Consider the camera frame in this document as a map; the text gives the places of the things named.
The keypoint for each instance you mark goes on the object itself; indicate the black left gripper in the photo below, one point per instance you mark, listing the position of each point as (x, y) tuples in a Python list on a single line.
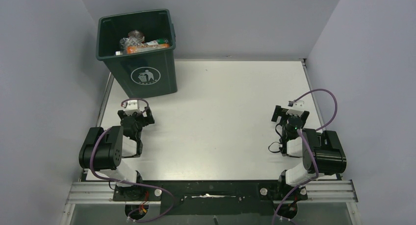
[(147, 120)]

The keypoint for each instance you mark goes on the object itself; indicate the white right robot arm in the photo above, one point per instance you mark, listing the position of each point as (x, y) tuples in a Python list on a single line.
[(321, 152)]

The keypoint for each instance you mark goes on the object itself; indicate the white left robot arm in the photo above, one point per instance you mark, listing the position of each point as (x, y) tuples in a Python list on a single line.
[(104, 150)]

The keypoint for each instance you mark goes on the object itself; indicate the aluminium frame rail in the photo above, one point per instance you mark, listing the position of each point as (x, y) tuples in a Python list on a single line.
[(99, 193)]

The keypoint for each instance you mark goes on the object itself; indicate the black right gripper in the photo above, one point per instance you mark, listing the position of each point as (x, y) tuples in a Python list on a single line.
[(280, 111)]

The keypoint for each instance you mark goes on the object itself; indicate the dark green trash bin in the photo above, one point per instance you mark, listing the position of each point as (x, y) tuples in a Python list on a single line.
[(145, 74)]

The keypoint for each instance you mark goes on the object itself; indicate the orange juice bottle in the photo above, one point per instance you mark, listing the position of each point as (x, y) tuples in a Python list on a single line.
[(144, 48)]

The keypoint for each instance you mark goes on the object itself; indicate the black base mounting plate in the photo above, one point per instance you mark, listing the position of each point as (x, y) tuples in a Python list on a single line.
[(225, 197)]

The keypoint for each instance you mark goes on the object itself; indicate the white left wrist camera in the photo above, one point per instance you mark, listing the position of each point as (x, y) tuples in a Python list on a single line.
[(131, 106)]

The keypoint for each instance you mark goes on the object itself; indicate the clear bottle green cap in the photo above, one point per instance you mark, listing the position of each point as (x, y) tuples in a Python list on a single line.
[(157, 42)]

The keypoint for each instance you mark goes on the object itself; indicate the clear bottle blue label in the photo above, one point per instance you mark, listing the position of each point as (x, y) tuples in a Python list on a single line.
[(135, 38)]

